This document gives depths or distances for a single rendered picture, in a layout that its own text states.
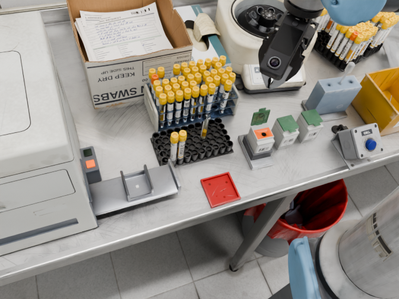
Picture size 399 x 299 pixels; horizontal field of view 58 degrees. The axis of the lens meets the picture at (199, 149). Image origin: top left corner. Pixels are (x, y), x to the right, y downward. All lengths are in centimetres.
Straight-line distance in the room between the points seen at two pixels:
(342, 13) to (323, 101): 41
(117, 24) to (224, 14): 28
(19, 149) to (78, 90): 47
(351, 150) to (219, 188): 32
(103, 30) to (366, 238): 80
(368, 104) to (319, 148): 18
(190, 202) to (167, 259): 88
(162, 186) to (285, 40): 36
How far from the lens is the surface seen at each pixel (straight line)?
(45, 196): 58
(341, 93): 92
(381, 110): 97
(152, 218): 74
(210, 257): 164
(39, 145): 48
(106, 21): 102
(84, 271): 164
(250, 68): 94
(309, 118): 86
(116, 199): 71
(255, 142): 78
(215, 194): 77
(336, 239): 48
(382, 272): 41
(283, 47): 68
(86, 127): 86
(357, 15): 55
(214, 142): 81
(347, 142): 89
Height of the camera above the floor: 156
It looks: 56 degrees down
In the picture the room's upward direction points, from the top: 11 degrees clockwise
